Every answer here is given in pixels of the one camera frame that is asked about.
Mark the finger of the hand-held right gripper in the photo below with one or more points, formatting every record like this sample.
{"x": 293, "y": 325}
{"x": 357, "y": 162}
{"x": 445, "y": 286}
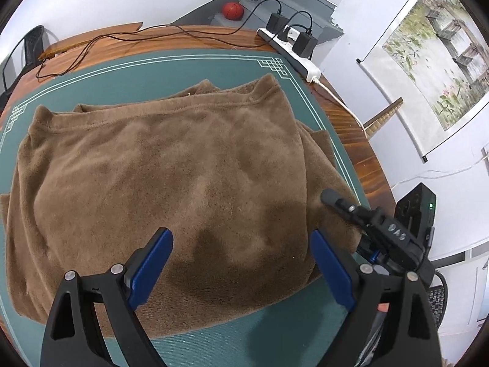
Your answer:
{"x": 340, "y": 200}

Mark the black plastic chair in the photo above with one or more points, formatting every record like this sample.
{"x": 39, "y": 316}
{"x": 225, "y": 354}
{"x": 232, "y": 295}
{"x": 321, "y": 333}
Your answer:
{"x": 32, "y": 42}

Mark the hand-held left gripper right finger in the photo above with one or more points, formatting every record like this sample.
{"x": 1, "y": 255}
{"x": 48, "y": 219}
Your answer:
{"x": 334, "y": 271}

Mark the wooden chair backrest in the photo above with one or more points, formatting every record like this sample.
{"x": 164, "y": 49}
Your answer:
{"x": 382, "y": 118}

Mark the green table mat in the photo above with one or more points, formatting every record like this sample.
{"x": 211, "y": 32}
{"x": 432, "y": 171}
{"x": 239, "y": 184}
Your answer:
{"x": 114, "y": 80}

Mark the hanging scroll painting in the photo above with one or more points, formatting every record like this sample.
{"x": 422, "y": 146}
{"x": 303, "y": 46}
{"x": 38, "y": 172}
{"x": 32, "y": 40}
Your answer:
{"x": 439, "y": 57}

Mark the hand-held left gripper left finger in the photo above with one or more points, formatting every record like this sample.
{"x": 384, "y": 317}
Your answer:
{"x": 151, "y": 271}

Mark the brown fleece sweater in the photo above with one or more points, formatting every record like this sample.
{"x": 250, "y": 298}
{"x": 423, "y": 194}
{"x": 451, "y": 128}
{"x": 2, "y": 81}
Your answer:
{"x": 172, "y": 183}

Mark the black power adapter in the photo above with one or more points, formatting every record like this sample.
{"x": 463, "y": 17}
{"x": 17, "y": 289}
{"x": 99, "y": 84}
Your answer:
{"x": 305, "y": 45}
{"x": 277, "y": 25}

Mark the white power strip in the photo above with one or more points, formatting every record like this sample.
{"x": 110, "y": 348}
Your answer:
{"x": 301, "y": 61}

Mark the grey staircase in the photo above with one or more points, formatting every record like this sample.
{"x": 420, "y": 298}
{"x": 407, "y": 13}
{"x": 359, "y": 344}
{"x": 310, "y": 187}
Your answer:
{"x": 305, "y": 0}

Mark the black mesh chair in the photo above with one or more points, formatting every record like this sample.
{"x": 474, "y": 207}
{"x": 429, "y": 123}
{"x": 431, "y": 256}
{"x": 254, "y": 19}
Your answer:
{"x": 437, "y": 302}

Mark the orange basketball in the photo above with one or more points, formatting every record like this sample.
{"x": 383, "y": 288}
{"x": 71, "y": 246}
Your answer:
{"x": 232, "y": 10}

